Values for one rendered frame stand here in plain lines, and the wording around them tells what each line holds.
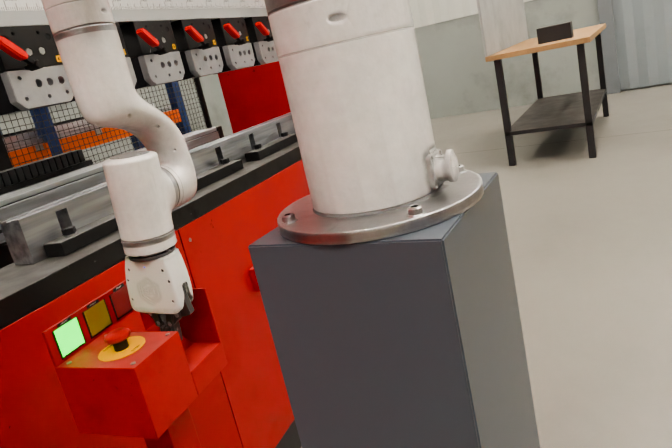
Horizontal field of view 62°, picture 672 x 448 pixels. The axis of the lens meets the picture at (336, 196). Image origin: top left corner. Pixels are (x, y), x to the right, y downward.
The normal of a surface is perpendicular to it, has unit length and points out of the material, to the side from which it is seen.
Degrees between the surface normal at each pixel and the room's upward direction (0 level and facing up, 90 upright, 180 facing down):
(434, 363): 90
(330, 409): 90
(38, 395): 90
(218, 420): 90
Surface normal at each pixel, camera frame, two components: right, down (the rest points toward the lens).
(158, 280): -0.26, 0.28
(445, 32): -0.46, 0.31
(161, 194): 0.95, -0.04
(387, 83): 0.37, 0.14
